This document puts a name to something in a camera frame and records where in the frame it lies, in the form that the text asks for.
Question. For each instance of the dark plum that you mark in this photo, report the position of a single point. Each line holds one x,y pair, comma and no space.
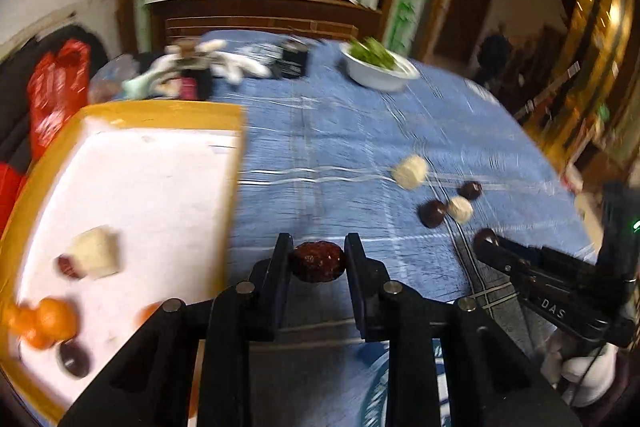
73,358
470,190
432,213

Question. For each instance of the dark bottle with cork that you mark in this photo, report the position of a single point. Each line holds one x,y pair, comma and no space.
164,77

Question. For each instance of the blue plaid tablecloth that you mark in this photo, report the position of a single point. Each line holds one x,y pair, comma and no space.
319,154

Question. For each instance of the white glove on table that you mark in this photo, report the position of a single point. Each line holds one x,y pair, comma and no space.
234,68

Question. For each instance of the black small box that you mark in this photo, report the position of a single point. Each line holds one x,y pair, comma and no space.
293,59

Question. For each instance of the red plastic bag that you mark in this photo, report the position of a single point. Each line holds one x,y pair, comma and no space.
56,91

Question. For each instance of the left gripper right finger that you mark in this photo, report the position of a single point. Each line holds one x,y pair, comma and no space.
366,278

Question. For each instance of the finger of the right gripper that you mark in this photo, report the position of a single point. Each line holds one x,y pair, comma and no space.
515,260

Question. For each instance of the right white gloved hand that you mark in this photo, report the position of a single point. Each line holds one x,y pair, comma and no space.
588,376

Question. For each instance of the white sugarcane chunk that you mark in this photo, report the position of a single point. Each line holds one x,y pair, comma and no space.
411,172
460,209
95,253

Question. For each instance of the red date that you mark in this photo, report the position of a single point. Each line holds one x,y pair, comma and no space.
317,262
66,267

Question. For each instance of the large orange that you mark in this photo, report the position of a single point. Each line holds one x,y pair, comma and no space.
57,319

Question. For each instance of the brown wooden door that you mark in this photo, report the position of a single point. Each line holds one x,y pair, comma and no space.
461,29

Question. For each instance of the wooden sideboard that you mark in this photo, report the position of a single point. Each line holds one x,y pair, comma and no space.
320,19

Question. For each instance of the white bowl of lettuce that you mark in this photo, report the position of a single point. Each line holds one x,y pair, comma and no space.
372,66

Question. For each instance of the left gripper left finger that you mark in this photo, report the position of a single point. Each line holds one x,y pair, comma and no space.
271,278

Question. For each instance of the small orange by tray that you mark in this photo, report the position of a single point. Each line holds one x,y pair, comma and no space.
22,322

